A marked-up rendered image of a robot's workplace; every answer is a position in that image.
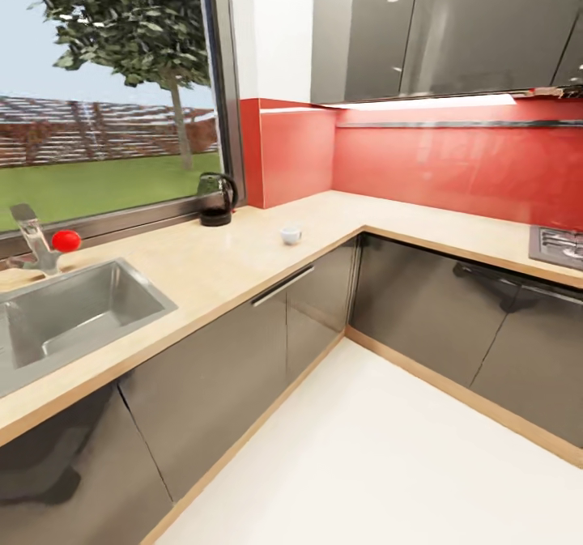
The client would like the coffee cup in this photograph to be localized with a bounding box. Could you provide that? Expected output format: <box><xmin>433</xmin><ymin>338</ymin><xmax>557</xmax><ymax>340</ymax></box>
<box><xmin>279</xmin><ymin>227</ymin><xmax>303</xmax><ymax>245</ymax></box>

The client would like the electric kettle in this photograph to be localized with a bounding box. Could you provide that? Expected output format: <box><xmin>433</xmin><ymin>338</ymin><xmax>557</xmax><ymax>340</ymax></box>
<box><xmin>196</xmin><ymin>172</ymin><xmax>238</xmax><ymax>227</ymax></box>

